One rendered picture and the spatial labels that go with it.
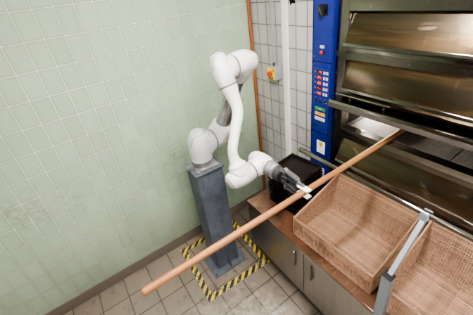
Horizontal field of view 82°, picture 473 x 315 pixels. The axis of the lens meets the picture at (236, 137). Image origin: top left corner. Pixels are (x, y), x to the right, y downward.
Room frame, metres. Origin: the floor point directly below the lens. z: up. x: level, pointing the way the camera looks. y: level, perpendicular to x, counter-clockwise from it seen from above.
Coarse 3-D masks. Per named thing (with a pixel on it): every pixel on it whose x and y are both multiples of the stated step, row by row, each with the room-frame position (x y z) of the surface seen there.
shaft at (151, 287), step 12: (396, 132) 1.37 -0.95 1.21; (384, 144) 1.29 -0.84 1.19; (360, 156) 1.19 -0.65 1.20; (336, 168) 1.11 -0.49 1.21; (324, 180) 1.04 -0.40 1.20; (300, 192) 0.98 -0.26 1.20; (288, 204) 0.92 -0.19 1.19; (264, 216) 0.86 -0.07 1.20; (240, 228) 0.81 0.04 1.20; (252, 228) 0.82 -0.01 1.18; (228, 240) 0.76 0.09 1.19; (204, 252) 0.72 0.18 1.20; (180, 264) 0.68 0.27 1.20; (192, 264) 0.68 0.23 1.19; (168, 276) 0.64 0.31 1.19; (144, 288) 0.60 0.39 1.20; (156, 288) 0.61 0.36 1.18
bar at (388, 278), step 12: (312, 156) 1.31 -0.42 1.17; (360, 180) 1.04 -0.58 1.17; (384, 192) 0.94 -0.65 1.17; (408, 204) 0.84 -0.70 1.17; (420, 216) 0.79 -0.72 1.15; (432, 216) 0.76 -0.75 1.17; (420, 228) 0.76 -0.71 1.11; (456, 228) 0.69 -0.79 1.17; (408, 240) 0.74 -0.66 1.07; (396, 264) 0.70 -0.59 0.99; (384, 276) 0.67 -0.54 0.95; (384, 288) 0.66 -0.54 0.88; (384, 300) 0.65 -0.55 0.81; (384, 312) 0.66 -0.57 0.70
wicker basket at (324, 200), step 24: (360, 192) 1.35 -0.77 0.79; (312, 216) 1.36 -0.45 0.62; (336, 216) 1.36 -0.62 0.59; (360, 216) 1.29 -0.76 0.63; (384, 216) 1.19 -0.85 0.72; (408, 216) 1.10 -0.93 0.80; (312, 240) 1.14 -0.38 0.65; (336, 240) 1.16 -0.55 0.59; (360, 240) 1.14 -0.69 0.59; (384, 240) 1.11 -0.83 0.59; (336, 264) 0.98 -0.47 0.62; (360, 264) 0.98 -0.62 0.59; (384, 264) 0.86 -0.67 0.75
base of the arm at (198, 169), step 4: (212, 160) 1.59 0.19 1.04; (188, 164) 1.64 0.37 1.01; (192, 164) 1.58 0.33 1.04; (196, 164) 1.55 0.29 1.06; (200, 164) 1.55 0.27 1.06; (204, 164) 1.55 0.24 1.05; (208, 164) 1.56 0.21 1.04; (212, 164) 1.58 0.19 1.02; (216, 164) 1.58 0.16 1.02; (188, 168) 1.56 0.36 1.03; (192, 168) 1.57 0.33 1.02; (196, 168) 1.55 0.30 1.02; (200, 168) 1.54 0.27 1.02; (204, 168) 1.54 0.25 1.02; (208, 168) 1.55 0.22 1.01; (196, 172) 1.51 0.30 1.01; (200, 172) 1.51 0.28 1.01
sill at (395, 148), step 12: (348, 132) 1.52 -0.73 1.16; (360, 132) 1.47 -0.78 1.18; (372, 144) 1.37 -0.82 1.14; (396, 144) 1.29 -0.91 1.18; (408, 156) 1.19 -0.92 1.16; (420, 156) 1.15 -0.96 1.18; (432, 156) 1.14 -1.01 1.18; (444, 168) 1.05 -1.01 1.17; (456, 168) 1.02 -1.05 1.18; (468, 168) 1.01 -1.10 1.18; (468, 180) 0.96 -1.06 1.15
